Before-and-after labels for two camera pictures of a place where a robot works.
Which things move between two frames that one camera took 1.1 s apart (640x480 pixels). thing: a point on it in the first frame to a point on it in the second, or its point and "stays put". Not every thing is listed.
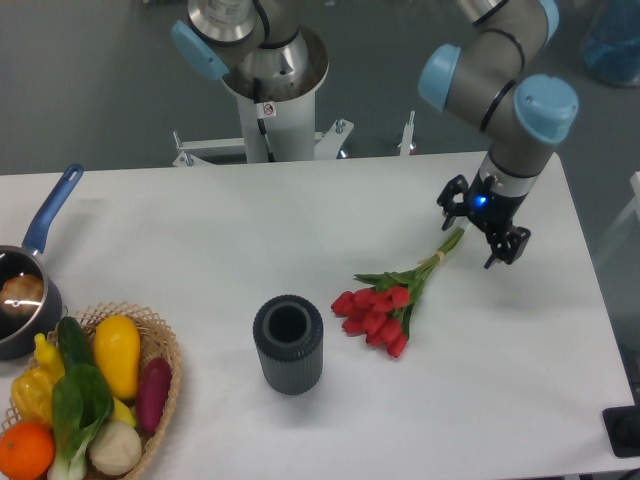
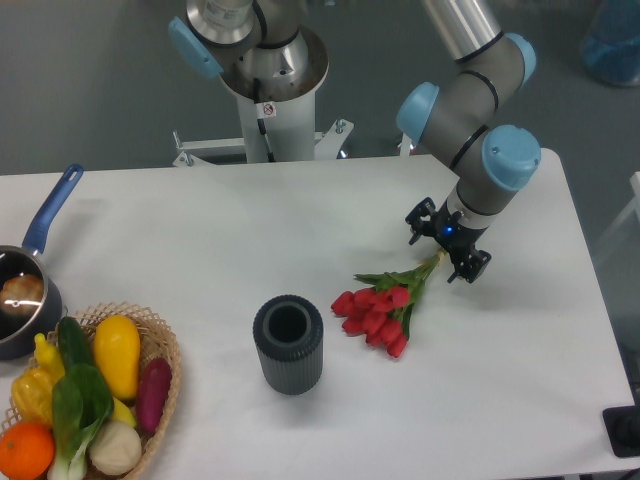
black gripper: [492, 209] to [457, 238]
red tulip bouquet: [380, 313] stays put
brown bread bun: [22, 294] stays put
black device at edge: [623, 430] stays put
